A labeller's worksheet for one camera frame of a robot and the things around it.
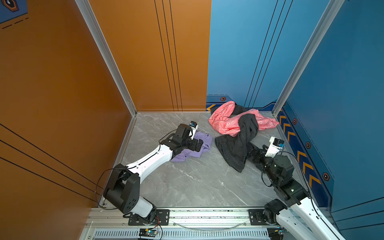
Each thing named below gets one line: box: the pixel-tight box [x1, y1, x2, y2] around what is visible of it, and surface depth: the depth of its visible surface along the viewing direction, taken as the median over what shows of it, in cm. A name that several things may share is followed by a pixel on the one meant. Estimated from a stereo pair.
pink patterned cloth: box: [208, 101, 279, 137], surface depth 107 cm
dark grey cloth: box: [211, 103, 259, 173], surface depth 96 cm
